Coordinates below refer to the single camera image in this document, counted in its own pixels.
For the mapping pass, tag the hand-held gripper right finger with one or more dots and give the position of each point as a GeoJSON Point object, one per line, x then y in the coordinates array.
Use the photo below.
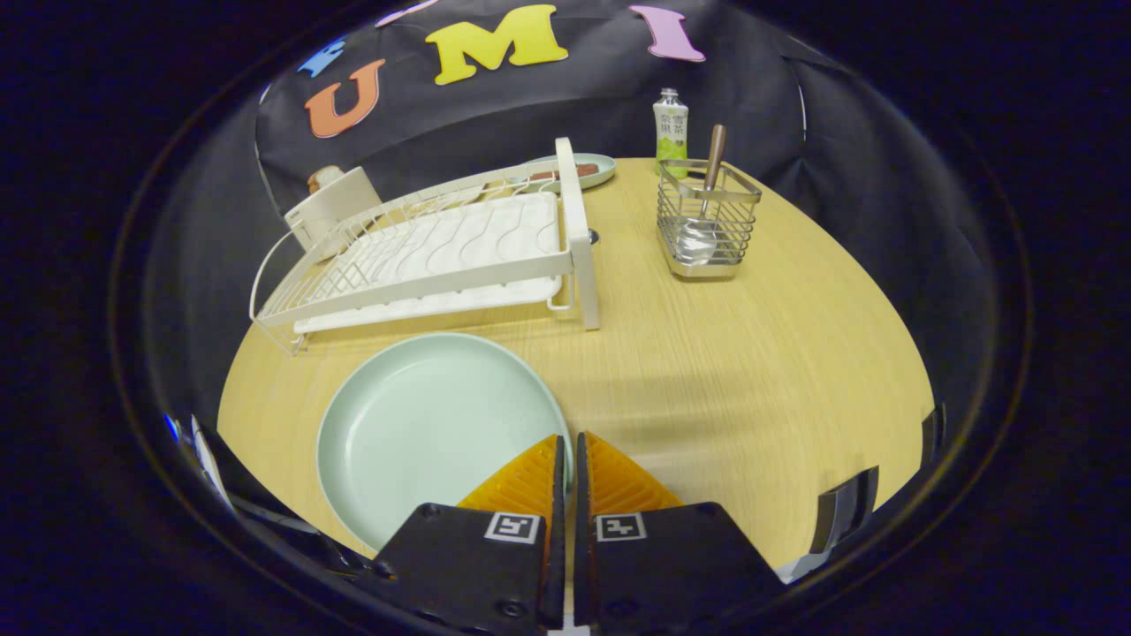
{"type": "Point", "coordinates": [581, 548]}

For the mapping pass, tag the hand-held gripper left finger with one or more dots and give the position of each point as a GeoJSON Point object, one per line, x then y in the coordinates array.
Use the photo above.
{"type": "Point", "coordinates": [558, 548]}

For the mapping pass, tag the light green plate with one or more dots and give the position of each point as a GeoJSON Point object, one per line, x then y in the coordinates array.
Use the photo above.
{"type": "Point", "coordinates": [424, 433]}

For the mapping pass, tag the small green food plate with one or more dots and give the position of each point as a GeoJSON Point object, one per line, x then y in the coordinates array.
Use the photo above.
{"type": "Point", "coordinates": [604, 178]}

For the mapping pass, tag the dark glossy block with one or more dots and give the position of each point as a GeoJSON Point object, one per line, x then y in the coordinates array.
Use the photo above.
{"type": "Point", "coordinates": [932, 435]}

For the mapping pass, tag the brown meat slice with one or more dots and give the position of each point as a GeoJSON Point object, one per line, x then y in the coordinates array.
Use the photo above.
{"type": "Point", "coordinates": [587, 169]}

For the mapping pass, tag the white toaster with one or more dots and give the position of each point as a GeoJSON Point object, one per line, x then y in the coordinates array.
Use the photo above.
{"type": "Point", "coordinates": [340, 201]}

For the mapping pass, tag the green and white bottle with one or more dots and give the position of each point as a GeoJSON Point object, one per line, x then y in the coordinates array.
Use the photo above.
{"type": "Point", "coordinates": [671, 124]}

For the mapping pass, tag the black backdrop cloth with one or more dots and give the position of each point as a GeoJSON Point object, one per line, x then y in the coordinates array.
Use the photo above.
{"type": "Point", "coordinates": [530, 115]}

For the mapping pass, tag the brown bread slice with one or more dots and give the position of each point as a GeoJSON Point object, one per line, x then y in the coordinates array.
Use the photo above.
{"type": "Point", "coordinates": [325, 179]}

